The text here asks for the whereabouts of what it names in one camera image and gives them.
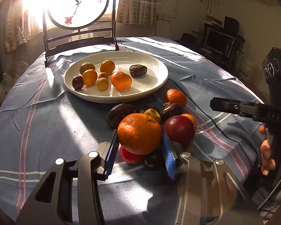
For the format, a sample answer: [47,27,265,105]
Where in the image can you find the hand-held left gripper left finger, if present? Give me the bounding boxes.
[15,131,120,225]

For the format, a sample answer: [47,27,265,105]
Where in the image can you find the television monitor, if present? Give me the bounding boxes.
[203,26,236,56]

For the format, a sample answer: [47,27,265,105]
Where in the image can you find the small dark red fruit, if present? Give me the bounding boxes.
[72,76,84,90]

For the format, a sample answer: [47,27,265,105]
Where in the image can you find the dark red plum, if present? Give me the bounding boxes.
[163,115,196,147]

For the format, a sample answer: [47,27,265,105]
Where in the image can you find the checked curtain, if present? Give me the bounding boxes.
[117,0,158,26]
[3,3,28,54]

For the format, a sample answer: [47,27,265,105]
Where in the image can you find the large orange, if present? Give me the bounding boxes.
[117,113,162,155]

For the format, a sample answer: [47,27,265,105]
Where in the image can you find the orange kumquat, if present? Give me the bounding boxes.
[100,60,116,74]
[82,69,98,86]

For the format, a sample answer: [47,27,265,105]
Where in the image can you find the person's right hand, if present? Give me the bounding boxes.
[259,125,281,176]

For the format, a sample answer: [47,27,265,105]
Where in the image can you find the black cable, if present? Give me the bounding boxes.
[169,78,254,169]

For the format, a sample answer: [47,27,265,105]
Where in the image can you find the dark wrinkled passion fruit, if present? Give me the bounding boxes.
[106,103,134,129]
[135,105,160,115]

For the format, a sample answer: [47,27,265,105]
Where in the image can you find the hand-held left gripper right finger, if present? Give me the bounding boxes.
[161,131,263,225]

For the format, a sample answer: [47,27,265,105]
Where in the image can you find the bright red fruit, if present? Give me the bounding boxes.
[120,146,146,165]

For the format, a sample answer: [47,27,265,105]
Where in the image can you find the dark purple fruit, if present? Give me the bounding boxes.
[144,148,165,170]

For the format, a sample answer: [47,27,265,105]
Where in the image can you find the dark stemmed passion fruit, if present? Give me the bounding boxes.
[161,102,184,122]

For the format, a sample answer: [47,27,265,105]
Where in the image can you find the clear plastic bag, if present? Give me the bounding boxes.
[0,73,20,106]

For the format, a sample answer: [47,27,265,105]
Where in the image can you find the black speaker box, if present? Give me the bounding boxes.
[223,16,240,35]

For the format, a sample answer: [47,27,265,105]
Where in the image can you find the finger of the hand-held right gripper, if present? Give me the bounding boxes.
[210,97,257,120]

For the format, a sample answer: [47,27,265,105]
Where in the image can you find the green-yellow round fruit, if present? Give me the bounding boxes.
[79,62,95,75]

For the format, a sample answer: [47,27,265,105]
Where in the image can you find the mandarin orange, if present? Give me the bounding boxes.
[164,88,188,108]
[111,71,133,90]

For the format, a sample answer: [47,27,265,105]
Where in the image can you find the white bucket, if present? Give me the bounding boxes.
[239,60,257,83]

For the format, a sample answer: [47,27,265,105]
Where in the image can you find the small yellow longan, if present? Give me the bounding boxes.
[96,77,109,91]

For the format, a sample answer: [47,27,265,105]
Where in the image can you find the round painted table screen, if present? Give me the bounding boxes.
[42,0,120,68]

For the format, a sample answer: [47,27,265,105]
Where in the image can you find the small orange fruit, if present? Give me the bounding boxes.
[181,113,198,132]

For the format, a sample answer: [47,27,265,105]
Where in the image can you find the yellow-green round fruit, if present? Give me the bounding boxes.
[144,109,161,124]

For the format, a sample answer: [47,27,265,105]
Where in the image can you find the dark date on plate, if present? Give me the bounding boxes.
[129,65,145,78]

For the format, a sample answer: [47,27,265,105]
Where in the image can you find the white round plate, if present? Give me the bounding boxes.
[63,51,169,104]

